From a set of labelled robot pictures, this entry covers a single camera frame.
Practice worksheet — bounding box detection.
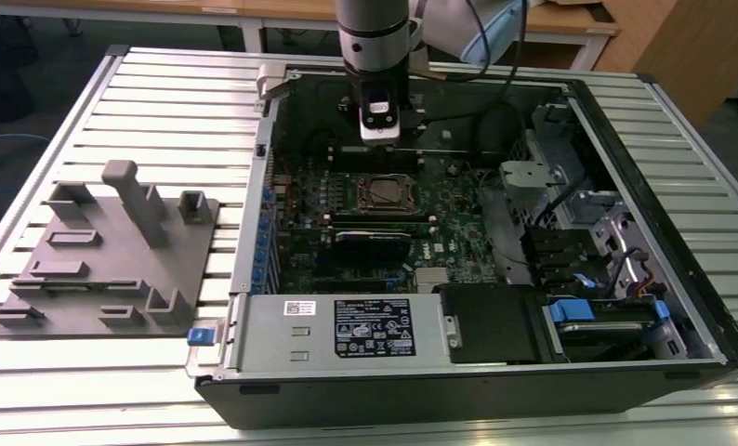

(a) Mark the black office chair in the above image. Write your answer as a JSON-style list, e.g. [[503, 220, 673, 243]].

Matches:
[[0, 13, 41, 125]]

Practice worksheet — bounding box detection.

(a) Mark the black plastic disk bay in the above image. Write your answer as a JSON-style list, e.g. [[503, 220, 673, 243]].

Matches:
[[520, 227, 615, 289]]

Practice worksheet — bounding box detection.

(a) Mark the black PC case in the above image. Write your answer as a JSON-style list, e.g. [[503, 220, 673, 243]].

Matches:
[[184, 62, 738, 431]]

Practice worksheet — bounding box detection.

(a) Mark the silver drive cage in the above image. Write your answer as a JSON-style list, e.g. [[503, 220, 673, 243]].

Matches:
[[498, 102, 630, 233]]

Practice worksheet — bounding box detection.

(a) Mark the grey parts rack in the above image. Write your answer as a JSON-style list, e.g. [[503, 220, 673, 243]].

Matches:
[[0, 160, 222, 336]]

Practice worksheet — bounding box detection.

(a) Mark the CPU socket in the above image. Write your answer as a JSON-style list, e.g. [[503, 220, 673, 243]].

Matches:
[[356, 172, 427, 216]]

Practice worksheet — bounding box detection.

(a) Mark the black graphics card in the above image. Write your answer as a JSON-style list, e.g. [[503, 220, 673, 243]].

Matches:
[[334, 228, 416, 269]]

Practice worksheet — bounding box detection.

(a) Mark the wooden cabinet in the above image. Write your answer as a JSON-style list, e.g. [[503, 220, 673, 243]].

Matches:
[[597, 0, 738, 131]]

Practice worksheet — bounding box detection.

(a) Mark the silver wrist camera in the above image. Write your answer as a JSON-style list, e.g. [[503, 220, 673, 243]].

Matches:
[[359, 87, 404, 145]]

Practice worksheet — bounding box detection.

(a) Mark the green motherboard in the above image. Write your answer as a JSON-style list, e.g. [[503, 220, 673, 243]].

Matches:
[[272, 155, 512, 296]]

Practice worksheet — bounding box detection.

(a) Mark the wooden desk white frame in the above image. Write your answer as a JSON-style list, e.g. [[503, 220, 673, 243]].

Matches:
[[0, 0, 264, 52], [243, 0, 622, 71]]

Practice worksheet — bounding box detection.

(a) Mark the silver CPU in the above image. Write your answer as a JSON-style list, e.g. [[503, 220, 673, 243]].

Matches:
[[371, 179, 407, 205]]

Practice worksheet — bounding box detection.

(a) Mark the hard disk in blue carrier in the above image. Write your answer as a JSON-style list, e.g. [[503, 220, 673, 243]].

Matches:
[[545, 297, 669, 334]]

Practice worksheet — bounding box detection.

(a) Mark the black drive cable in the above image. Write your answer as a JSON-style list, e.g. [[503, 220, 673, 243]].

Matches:
[[531, 171, 589, 234]]

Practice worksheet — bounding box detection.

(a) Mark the silver chipset heatsink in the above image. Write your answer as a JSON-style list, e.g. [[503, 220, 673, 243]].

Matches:
[[414, 267, 455, 285]]

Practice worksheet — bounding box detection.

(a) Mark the black looped case cable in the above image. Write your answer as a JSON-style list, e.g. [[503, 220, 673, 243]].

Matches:
[[471, 98, 523, 157]]

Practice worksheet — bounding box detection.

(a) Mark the silver power supply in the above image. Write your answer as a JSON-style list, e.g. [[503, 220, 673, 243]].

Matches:
[[218, 292, 464, 374]]

